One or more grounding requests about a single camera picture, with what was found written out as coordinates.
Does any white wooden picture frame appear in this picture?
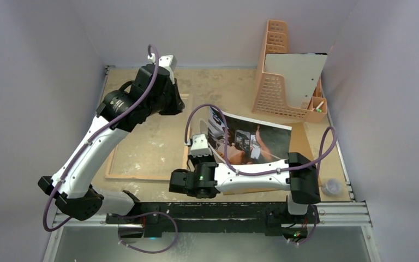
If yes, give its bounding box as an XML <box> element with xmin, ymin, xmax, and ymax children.
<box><xmin>104</xmin><ymin>94</ymin><xmax>193</xmax><ymax>182</ymax></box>

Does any printed photo of driver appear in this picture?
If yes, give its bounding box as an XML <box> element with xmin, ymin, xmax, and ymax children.
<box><xmin>207</xmin><ymin>108</ymin><xmax>292</xmax><ymax>165</ymax></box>

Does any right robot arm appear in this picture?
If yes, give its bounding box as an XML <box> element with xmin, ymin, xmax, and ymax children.
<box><xmin>169</xmin><ymin>152</ymin><xmax>321</xmax><ymax>222</ymax></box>

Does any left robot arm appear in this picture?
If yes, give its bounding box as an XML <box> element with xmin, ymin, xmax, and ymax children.
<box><xmin>38</xmin><ymin>64</ymin><xmax>185</xmax><ymax>221</ymax></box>

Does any orange plastic file organizer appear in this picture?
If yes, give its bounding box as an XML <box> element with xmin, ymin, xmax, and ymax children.
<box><xmin>252</xmin><ymin>20</ymin><xmax>328</xmax><ymax>123</ymax></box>

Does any brown cardboard backing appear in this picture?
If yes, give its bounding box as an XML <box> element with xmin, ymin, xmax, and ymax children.
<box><xmin>223</xmin><ymin>122</ymin><xmax>315</xmax><ymax>195</ymax></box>

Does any white marker pen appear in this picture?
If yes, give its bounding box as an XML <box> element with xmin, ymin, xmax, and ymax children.
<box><xmin>315</xmin><ymin>101</ymin><xmax>325</xmax><ymax>112</ymax></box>

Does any white board sheet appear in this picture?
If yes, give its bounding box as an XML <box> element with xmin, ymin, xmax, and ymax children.
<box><xmin>264</xmin><ymin>53</ymin><xmax>328</xmax><ymax>109</ymax></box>

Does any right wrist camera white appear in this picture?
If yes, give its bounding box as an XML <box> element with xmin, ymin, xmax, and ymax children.
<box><xmin>189</xmin><ymin>134</ymin><xmax>212</xmax><ymax>157</ymax></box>

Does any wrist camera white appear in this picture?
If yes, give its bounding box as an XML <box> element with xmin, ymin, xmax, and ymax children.
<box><xmin>158</xmin><ymin>55</ymin><xmax>177</xmax><ymax>73</ymax></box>
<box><xmin>189</xmin><ymin>134</ymin><xmax>212</xmax><ymax>157</ymax></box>

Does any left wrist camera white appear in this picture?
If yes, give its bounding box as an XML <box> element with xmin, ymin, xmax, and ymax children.
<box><xmin>158</xmin><ymin>55</ymin><xmax>177</xmax><ymax>73</ymax></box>

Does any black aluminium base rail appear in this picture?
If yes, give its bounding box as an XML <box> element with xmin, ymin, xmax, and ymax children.
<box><xmin>52</xmin><ymin>201</ymin><xmax>373</xmax><ymax>237</ymax></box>

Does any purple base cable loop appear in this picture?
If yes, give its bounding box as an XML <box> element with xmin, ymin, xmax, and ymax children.
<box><xmin>118</xmin><ymin>211</ymin><xmax>180</xmax><ymax>254</ymax></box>

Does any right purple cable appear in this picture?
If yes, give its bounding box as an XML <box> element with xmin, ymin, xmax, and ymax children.
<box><xmin>184</xmin><ymin>104</ymin><xmax>337</xmax><ymax>177</ymax></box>

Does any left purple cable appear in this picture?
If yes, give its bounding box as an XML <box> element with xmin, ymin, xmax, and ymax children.
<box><xmin>42</xmin><ymin>44</ymin><xmax>160</xmax><ymax>233</ymax></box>

